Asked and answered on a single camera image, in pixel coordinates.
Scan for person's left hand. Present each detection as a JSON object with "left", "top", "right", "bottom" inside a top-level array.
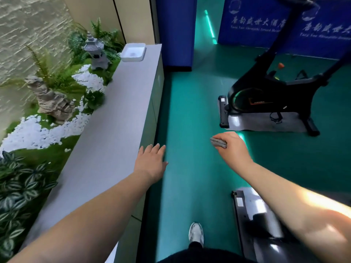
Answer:
[{"left": 133, "top": 144, "right": 169, "bottom": 187}]

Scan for person's right hand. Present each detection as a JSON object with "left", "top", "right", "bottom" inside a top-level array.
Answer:
[{"left": 212, "top": 131, "right": 255, "bottom": 172}]

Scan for grey cleaning cloth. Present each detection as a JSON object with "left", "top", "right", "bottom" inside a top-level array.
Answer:
[{"left": 210, "top": 137, "right": 228, "bottom": 150}]

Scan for person's left forearm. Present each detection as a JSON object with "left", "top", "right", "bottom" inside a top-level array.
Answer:
[{"left": 8, "top": 172, "right": 154, "bottom": 263}]

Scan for person's right forearm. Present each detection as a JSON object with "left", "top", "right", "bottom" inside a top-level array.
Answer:
[{"left": 241, "top": 161, "right": 351, "bottom": 263}]

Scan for black exercise bike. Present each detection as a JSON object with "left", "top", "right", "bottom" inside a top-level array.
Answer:
[
  {"left": 226, "top": 111, "right": 309, "bottom": 133},
  {"left": 233, "top": 186, "right": 292, "bottom": 263}
]

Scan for person's black trousers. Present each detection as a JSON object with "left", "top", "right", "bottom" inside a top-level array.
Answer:
[{"left": 156, "top": 241, "right": 258, "bottom": 263}]

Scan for long cabinet with grey top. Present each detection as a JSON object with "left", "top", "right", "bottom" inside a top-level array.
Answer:
[{"left": 20, "top": 43, "right": 165, "bottom": 263}]

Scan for white sneaker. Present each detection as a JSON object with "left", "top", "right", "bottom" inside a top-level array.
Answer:
[{"left": 188, "top": 222, "right": 205, "bottom": 248}]

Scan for small dark green shrub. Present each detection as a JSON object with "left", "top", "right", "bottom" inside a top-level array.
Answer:
[
  {"left": 82, "top": 90, "right": 106, "bottom": 114},
  {"left": 101, "top": 69, "right": 114, "bottom": 86}
]

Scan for green moss mat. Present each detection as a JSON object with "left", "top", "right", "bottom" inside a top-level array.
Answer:
[{"left": 5, "top": 58, "right": 122, "bottom": 174}]

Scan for patch of white pebbles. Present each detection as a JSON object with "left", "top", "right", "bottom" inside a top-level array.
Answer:
[
  {"left": 72, "top": 64, "right": 106, "bottom": 94},
  {"left": 0, "top": 97, "right": 91, "bottom": 155}
]

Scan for white plastic tray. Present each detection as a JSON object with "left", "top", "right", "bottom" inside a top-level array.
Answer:
[{"left": 120, "top": 43, "right": 147, "bottom": 63}]

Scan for grey stacked rock ornament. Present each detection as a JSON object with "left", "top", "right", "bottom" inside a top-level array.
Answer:
[{"left": 24, "top": 76, "right": 76, "bottom": 124}]

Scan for grey stone pagoda lantern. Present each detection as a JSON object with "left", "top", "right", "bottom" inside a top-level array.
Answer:
[{"left": 82, "top": 32, "right": 111, "bottom": 71}]

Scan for blue hotel banner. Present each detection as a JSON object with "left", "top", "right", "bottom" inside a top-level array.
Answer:
[{"left": 218, "top": 0, "right": 292, "bottom": 49}]

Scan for slim green fern plant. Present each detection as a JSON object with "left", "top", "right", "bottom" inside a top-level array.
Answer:
[{"left": 0, "top": 45, "right": 86, "bottom": 94}]

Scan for variegated leaf plant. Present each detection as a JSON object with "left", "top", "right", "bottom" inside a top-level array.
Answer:
[{"left": 0, "top": 150, "right": 59, "bottom": 261}]

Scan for large bushy fern plant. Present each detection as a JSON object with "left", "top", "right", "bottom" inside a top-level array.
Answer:
[{"left": 67, "top": 18, "right": 125, "bottom": 65}]

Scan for blue wall pad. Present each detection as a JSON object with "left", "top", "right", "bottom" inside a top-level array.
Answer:
[{"left": 155, "top": 0, "right": 198, "bottom": 72}]

